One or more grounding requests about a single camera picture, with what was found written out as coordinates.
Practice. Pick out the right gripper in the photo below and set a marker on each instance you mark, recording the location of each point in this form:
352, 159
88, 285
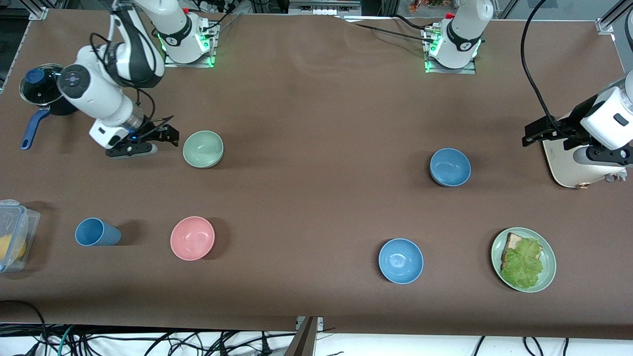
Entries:
154, 131

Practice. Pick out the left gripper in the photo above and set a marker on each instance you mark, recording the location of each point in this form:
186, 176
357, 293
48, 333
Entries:
568, 123

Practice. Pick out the green bowl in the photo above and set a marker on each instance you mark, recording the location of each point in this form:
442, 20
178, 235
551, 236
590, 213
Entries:
203, 148

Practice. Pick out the blue bowl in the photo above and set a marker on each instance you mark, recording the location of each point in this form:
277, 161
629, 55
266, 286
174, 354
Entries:
450, 167
400, 261

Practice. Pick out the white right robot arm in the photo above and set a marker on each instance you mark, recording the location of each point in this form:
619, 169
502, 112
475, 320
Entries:
99, 99

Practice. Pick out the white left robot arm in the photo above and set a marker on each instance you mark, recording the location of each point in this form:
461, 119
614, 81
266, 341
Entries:
465, 29

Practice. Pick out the pink bowl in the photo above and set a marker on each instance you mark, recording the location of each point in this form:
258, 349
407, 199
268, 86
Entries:
193, 238

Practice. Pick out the cream toaster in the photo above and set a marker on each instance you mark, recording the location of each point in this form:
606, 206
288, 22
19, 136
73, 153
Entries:
564, 163

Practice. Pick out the bread slice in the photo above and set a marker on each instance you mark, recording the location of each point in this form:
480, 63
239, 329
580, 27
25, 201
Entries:
514, 242

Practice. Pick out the blue ribbed cup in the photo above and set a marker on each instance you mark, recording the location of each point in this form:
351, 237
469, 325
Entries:
94, 232

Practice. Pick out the green plate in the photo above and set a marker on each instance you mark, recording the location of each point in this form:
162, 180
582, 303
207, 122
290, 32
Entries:
549, 262

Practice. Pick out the blue saucepan with lid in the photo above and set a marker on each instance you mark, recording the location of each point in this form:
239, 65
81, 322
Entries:
34, 126

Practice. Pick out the green lettuce leaf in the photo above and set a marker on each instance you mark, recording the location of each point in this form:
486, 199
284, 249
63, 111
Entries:
524, 267

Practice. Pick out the glass lid with blue knob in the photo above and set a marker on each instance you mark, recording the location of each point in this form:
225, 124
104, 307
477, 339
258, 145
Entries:
37, 81

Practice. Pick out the clear plastic container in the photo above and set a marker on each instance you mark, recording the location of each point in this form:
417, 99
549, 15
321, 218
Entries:
29, 222

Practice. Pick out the yellow fruit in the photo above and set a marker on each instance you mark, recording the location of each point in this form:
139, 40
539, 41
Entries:
10, 247

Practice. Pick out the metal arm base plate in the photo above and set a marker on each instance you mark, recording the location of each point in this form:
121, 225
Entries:
450, 70
190, 63

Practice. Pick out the aluminium frame profile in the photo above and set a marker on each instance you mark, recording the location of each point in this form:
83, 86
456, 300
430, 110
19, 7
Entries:
610, 20
39, 11

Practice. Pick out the metal table bracket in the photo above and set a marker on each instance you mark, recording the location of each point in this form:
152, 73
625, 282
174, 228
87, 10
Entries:
306, 341

